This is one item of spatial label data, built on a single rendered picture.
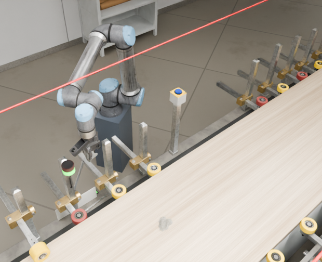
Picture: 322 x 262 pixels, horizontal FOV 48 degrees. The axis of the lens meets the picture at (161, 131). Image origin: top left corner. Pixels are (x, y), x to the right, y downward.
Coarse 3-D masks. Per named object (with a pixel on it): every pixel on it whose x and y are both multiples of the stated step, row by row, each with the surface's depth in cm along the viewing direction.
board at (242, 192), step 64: (256, 128) 236; (320, 128) 238; (128, 192) 197; (192, 192) 198; (256, 192) 199; (320, 192) 201; (64, 256) 170; (128, 256) 171; (192, 256) 172; (256, 256) 172
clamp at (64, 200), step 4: (76, 192) 200; (64, 196) 197; (76, 196) 197; (80, 196) 199; (60, 200) 195; (64, 200) 196; (68, 200) 196; (72, 200) 196; (76, 200) 198; (56, 204) 194; (64, 204) 194; (72, 204) 198; (60, 208) 193; (64, 208) 196; (60, 212) 195
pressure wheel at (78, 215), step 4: (76, 212) 186; (80, 212) 187; (84, 212) 186; (72, 216) 184; (76, 216) 185; (80, 216) 185; (84, 216) 185; (72, 220) 184; (76, 220) 183; (80, 220) 183; (76, 224) 184
